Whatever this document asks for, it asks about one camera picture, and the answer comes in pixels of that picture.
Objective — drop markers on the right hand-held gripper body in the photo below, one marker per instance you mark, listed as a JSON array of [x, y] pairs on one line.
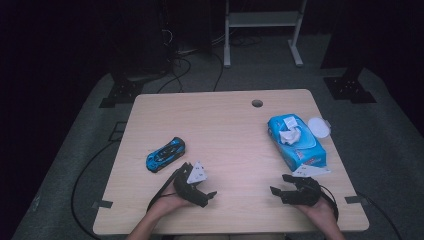
[[305, 193]]

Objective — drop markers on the white metal stand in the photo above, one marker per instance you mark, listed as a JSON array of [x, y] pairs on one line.
[[263, 19]]

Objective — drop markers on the blue wet wipe packet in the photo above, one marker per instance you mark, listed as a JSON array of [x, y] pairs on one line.
[[300, 151]]

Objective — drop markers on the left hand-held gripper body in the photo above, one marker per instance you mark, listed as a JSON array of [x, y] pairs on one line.
[[186, 191]]

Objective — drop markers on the person's right hand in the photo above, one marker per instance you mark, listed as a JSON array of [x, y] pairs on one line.
[[320, 213]]

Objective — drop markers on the grey tape strip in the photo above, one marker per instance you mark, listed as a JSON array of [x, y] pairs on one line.
[[355, 199], [102, 204]]

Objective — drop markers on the blue toy car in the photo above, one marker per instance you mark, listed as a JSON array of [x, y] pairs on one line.
[[165, 154]]

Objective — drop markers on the person's left hand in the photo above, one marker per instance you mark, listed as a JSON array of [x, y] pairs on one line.
[[170, 202]]

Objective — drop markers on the black stand base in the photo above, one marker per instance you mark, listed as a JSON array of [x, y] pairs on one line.
[[121, 93], [346, 88]]

